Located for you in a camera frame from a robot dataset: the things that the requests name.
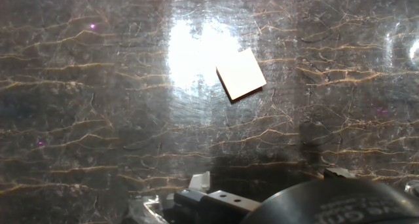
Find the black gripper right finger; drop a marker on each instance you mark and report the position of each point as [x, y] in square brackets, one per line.
[338, 173]

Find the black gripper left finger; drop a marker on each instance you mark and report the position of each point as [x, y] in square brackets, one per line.
[212, 202]

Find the small wooden cube block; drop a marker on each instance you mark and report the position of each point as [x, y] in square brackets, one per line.
[241, 74]

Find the dark marble pattern sheet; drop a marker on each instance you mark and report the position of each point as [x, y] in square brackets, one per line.
[98, 103]

